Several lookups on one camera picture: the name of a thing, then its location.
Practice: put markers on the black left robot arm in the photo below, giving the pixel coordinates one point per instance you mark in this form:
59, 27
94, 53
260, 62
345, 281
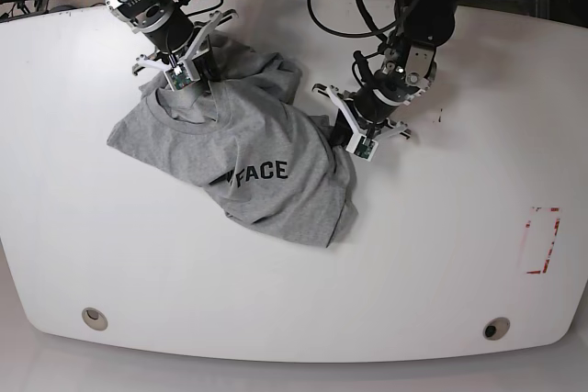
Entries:
408, 47

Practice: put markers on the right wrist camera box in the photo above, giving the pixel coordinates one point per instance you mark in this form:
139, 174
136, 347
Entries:
180, 77

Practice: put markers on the grey Hugging Face T-shirt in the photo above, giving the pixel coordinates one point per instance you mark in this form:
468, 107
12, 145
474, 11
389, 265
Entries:
267, 164

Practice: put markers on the left table cable grommet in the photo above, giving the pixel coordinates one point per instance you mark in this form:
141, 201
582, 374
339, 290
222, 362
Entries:
94, 319

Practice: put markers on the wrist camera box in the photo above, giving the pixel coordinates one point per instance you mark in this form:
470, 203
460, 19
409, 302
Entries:
362, 146
180, 77

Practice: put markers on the red tape rectangle marking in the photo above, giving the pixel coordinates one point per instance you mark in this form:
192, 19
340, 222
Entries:
540, 235

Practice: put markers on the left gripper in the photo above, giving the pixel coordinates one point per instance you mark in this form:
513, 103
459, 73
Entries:
378, 97

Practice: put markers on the right table cable grommet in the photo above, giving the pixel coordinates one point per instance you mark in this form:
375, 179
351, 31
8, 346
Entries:
496, 328

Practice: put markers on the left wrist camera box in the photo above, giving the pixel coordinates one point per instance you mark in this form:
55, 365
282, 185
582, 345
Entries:
362, 146

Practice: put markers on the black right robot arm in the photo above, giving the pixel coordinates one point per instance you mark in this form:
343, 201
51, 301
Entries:
129, 11

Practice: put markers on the table cable grommet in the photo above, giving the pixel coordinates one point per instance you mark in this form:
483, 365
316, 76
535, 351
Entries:
94, 319
496, 328

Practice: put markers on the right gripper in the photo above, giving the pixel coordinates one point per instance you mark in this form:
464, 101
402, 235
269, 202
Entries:
174, 33

